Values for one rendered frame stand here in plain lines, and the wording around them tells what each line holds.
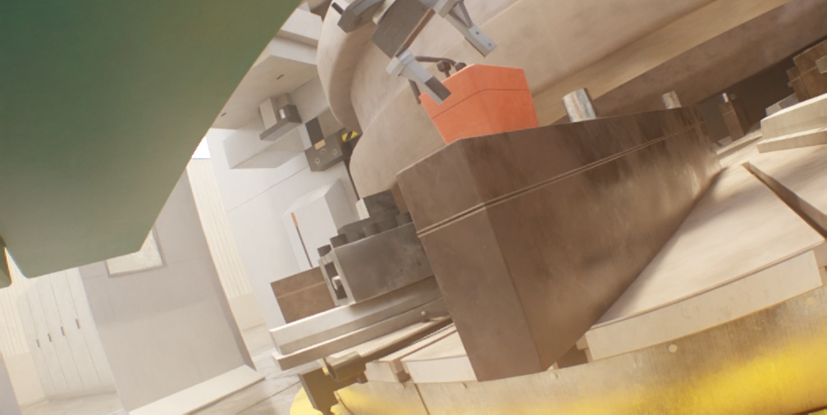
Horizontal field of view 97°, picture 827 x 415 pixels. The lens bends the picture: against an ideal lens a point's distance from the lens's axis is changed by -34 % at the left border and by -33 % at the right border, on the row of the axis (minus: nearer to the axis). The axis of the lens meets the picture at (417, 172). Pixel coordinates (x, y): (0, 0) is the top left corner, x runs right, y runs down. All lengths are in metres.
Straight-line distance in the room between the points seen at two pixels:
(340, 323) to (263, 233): 4.22
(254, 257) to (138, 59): 6.09
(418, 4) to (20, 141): 0.60
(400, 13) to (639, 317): 0.63
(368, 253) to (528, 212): 1.16
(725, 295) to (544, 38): 0.93
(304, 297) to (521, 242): 2.43
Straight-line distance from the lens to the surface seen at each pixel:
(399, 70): 0.83
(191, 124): 0.29
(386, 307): 2.01
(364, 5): 0.74
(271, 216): 6.00
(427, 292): 2.07
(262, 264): 6.21
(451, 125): 0.92
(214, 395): 3.79
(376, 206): 2.10
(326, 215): 5.05
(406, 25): 0.77
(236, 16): 0.20
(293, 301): 3.15
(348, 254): 1.91
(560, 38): 1.46
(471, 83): 0.89
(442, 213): 0.80
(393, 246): 1.96
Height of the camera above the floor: 0.56
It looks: 8 degrees up
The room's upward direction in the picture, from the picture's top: 21 degrees counter-clockwise
